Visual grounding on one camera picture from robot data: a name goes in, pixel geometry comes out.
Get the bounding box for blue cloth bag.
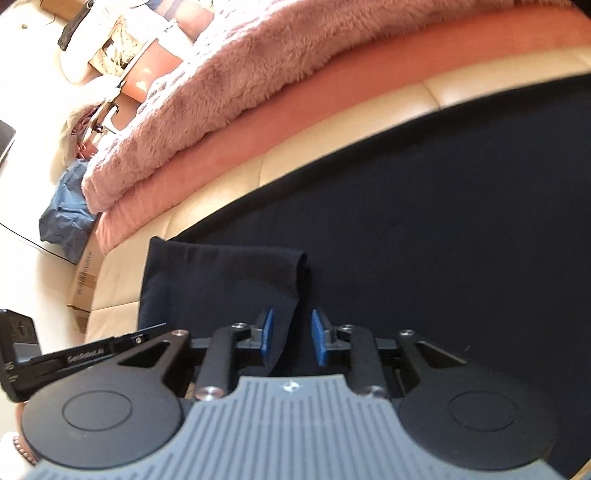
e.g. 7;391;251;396
39;159;96;264

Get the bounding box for salmon pink bed sheet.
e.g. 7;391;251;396
96;6;590;253

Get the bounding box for black pants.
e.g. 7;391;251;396
137;76;590;476

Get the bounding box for brown plastic storage bin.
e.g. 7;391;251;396
122;40;182;103

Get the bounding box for black wall television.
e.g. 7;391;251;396
0;121;16;164

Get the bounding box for fluffy pink blanket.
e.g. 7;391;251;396
81;0;574;215

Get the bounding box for cardboard box blue print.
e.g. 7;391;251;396
66;233;104;334

